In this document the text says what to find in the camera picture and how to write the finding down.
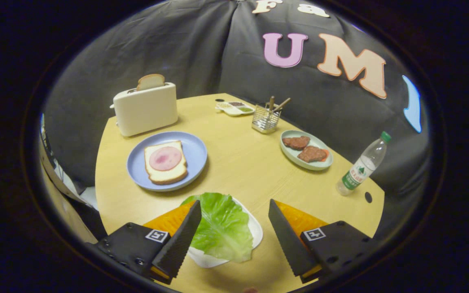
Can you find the clear plastic water bottle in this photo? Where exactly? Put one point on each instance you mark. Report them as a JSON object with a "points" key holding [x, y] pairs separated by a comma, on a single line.
{"points": [[360, 169]]}

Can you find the white toaster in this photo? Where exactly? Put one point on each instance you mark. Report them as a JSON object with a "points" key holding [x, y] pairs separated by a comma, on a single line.
{"points": [[145, 110]]}

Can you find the blue plate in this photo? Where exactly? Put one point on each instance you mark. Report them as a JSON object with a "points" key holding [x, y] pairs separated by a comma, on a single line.
{"points": [[196, 154]]}

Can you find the pale green plate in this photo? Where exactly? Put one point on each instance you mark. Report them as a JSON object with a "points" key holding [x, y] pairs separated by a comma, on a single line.
{"points": [[291, 157]]}

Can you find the bread slice under ham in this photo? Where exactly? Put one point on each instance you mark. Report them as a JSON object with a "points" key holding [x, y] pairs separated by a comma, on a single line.
{"points": [[165, 177]]}

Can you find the black backdrop cloth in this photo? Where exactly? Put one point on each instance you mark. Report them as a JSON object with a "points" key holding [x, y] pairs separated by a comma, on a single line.
{"points": [[136, 49]]}

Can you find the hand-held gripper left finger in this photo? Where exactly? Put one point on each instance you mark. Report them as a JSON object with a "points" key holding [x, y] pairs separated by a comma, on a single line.
{"points": [[179, 244]]}

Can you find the brown meat patty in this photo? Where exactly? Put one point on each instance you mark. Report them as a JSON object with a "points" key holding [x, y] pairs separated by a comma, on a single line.
{"points": [[312, 154], [295, 142]]}

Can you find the white divided condiment dish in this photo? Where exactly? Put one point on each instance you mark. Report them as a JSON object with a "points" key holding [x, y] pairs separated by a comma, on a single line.
{"points": [[234, 111]]}

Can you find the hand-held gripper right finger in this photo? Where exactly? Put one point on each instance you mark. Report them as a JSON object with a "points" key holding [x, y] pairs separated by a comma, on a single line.
{"points": [[287, 244]]}

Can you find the toasted bread slice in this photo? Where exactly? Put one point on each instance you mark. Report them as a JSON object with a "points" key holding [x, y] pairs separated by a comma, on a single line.
{"points": [[151, 81]]}

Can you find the white plate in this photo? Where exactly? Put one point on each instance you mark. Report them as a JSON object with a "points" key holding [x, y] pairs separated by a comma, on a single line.
{"points": [[257, 234]]}

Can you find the pink ham slice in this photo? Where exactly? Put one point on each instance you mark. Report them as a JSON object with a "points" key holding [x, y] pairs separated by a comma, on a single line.
{"points": [[165, 158]]}

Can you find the green lettuce leaf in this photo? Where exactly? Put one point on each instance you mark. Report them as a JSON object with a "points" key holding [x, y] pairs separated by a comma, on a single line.
{"points": [[222, 228]]}

